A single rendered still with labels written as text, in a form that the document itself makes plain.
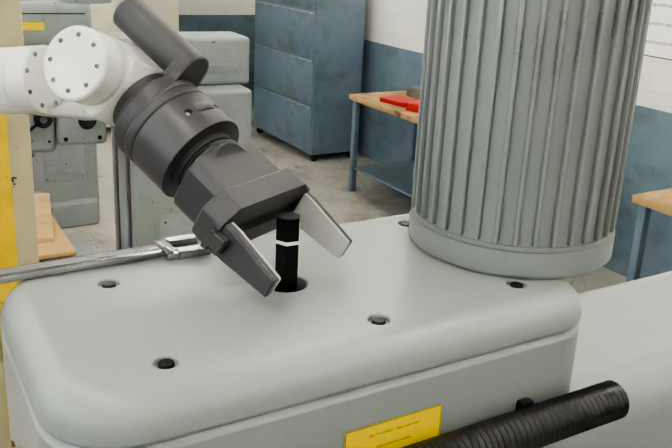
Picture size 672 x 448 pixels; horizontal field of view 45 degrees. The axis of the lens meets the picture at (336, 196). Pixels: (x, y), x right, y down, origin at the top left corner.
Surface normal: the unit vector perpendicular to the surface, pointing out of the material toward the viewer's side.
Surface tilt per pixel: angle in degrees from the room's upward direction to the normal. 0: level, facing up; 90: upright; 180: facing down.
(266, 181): 30
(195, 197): 90
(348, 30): 90
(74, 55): 71
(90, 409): 45
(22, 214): 90
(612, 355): 0
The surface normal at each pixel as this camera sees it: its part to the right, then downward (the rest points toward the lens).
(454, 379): 0.50, 0.28
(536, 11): -0.21, 0.29
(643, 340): 0.04, -0.95
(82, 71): -0.33, -0.05
